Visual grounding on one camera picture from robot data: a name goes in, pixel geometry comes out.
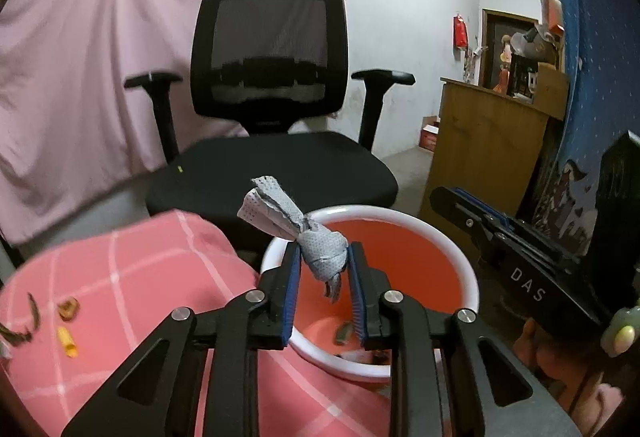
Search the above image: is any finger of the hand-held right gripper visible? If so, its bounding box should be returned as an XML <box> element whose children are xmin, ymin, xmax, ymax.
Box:
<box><xmin>431</xmin><ymin>186</ymin><xmax>516</xmax><ymax>248</ymax></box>

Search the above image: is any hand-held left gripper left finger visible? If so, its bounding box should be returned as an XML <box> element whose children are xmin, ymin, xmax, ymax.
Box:
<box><xmin>60</xmin><ymin>242</ymin><xmax>303</xmax><ymax>437</ymax></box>

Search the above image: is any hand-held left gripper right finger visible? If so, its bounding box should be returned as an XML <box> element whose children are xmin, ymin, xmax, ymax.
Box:
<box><xmin>347</xmin><ymin>241</ymin><xmax>546</xmax><ymax>437</ymax></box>

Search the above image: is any blue snack wrapper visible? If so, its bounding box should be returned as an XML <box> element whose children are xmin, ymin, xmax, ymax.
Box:
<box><xmin>236</xmin><ymin>176</ymin><xmax>348</xmax><ymax>304</ymax></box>

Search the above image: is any red basin with white rim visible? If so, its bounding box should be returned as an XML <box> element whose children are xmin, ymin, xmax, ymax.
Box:
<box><xmin>260</xmin><ymin>204</ymin><xmax>480</xmax><ymax>383</ymax></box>

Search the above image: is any person's right hand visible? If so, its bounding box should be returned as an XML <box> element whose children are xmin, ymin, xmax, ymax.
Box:
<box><xmin>515</xmin><ymin>317</ymin><xmax>571</xmax><ymax>388</ymax></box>

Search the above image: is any wooden cabinet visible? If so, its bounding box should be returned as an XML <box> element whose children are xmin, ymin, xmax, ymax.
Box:
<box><xmin>419</xmin><ymin>77</ymin><xmax>571</xmax><ymax>223</ymax></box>

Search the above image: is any red and white cardboard box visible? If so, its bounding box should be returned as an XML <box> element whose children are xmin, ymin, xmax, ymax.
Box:
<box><xmin>418</xmin><ymin>116</ymin><xmax>442</xmax><ymax>152</ymax></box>

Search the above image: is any green and yellow toy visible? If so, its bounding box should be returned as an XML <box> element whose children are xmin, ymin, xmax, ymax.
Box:
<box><xmin>600</xmin><ymin>307</ymin><xmax>640</xmax><ymax>358</ymax></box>

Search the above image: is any dark block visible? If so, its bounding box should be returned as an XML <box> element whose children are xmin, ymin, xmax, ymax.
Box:
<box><xmin>580</xmin><ymin>131</ymin><xmax>640</xmax><ymax>318</ymax></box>

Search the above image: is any black mesh office chair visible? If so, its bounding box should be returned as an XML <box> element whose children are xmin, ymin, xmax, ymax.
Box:
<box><xmin>124</xmin><ymin>0</ymin><xmax>416</xmax><ymax>258</ymax></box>

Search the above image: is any pink soft item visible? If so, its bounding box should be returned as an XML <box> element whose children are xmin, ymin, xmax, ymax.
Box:
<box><xmin>582</xmin><ymin>382</ymin><xmax>626</xmax><ymax>428</ymax></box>

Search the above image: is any pink checked tablecloth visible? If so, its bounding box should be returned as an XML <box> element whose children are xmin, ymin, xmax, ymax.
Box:
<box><xmin>0</xmin><ymin>209</ymin><xmax>451</xmax><ymax>437</ymax></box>

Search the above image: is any black box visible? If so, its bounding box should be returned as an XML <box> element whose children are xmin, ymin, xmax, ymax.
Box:
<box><xmin>507</xmin><ymin>53</ymin><xmax>538</xmax><ymax>98</ymax></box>

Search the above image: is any figure picture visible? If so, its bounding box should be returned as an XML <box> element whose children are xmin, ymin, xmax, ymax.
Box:
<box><xmin>492</xmin><ymin>33</ymin><xmax>516</xmax><ymax>94</ymax></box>

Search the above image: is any red hanging ornament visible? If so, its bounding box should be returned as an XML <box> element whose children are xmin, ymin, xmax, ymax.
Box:
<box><xmin>452</xmin><ymin>14</ymin><xmax>468</xmax><ymax>50</ymax></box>

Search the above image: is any brown door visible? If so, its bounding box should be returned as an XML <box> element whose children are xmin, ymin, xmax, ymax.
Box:
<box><xmin>481</xmin><ymin>8</ymin><xmax>540</xmax><ymax>92</ymax></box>

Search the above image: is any blue dotted cloth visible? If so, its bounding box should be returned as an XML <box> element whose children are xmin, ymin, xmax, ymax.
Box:
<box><xmin>530</xmin><ymin>0</ymin><xmax>640</xmax><ymax>263</ymax></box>

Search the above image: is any orange box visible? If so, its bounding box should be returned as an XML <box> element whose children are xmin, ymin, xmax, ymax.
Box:
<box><xmin>545</xmin><ymin>0</ymin><xmax>566</xmax><ymax>35</ymax></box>

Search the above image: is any brown round peel piece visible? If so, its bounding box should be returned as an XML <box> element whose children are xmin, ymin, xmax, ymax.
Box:
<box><xmin>56</xmin><ymin>297</ymin><xmax>81</xmax><ymax>322</ymax></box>

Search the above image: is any yellow bottle cap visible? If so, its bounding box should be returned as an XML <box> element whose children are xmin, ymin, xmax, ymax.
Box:
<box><xmin>57</xmin><ymin>327</ymin><xmax>80</xmax><ymax>359</ymax></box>

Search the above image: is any pink hanging sheet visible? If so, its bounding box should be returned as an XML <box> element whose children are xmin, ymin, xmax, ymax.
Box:
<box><xmin>0</xmin><ymin>0</ymin><xmax>348</xmax><ymax>245</ymax></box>

